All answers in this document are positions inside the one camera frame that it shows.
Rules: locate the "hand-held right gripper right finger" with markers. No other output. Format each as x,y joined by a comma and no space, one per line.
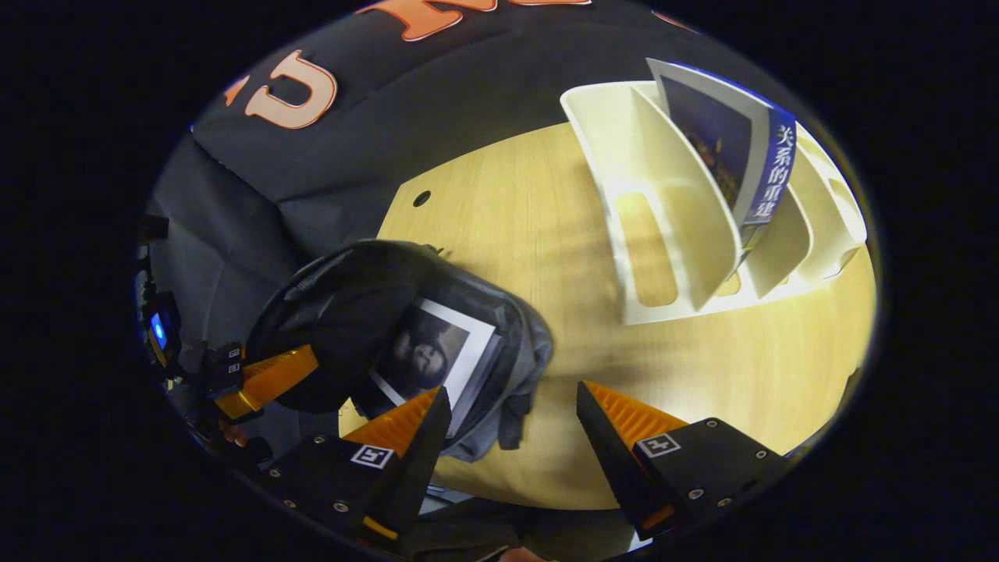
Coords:
605,453

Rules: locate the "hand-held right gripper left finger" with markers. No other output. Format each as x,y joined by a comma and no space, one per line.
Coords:
417,468

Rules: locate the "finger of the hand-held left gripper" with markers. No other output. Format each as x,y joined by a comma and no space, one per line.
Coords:
269,378

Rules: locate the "grey schoolbag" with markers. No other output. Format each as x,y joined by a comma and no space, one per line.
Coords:
343,304

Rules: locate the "portrait cover book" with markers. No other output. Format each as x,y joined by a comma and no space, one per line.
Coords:
437,351

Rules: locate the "white bookshelf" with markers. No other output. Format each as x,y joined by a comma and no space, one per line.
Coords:
663,226

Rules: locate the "blue cover book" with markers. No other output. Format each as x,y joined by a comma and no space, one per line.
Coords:
714,133

